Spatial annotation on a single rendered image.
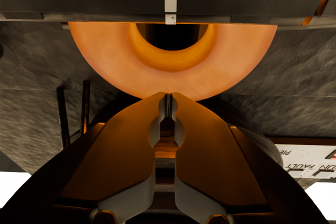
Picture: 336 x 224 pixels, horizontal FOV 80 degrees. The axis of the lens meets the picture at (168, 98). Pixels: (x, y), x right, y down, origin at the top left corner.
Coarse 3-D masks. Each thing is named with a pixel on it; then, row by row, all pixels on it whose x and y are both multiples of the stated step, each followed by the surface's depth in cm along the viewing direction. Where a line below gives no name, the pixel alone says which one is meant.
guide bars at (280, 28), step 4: (64, 24) 21; (300, 24) 20; (320, 24) 20; (324, 24) 20; (328, 24) 20; (332, 24) 20; (64, 28) 21; (68, 28) 21; (276, 28) 20; (280, 28) 20; (284, 28) 20; (288, 28) 20; (292, 28) 20; (296, 28) 20; (300, 28) 20; (304, 28) 20; (308, 28) 20; (312, 28) 20; (316, 28) 21; (320, 28) 21
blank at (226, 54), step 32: (96, 32) 15; (128, 32) 15; (224, 32) 15; (256, 32) 15; (96, 64) 17; (128, 64) 17; (160, 64) 18; (192, 64) 17; (224, 64) 17; (256, 64) 17; (192, 96) 20
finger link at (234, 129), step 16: (240, 144) 8; (256, 144) 8; (256, 160) 7; (272, 160) 7; (256, 176) 7; (272, 176) 7; (288, 176) 7; (272, 192) 6; (288, 192) 6; (304, 192) 6; (272, 208) 6; (288, 208) 6; (304, 208) 6
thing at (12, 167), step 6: (0, 150) 765; (0, 156) 748; (6, 156) 748; (0, 162) 732; (6, 162) 732; (12, 162) 732; (0, 168) 716; (6, 168) 717; (12, 168) 717; (18, 168) 717; (318, 180) 689; (324, 180) 689; (330, 180) 689; (330, 222) 603
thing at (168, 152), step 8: (168, 120) 29; (160, 128) 28; (168, 128) 28; (160, 136) 27; (168, 136) 27; (248, 136) 31; (160, 144) 26; (168, 144) 26; (176, 144) 26; (160, 152) 24; (168, 152) 24; (160, 160) 24; (168, 160) 24; (160, 168) 26; (168, 168) 26
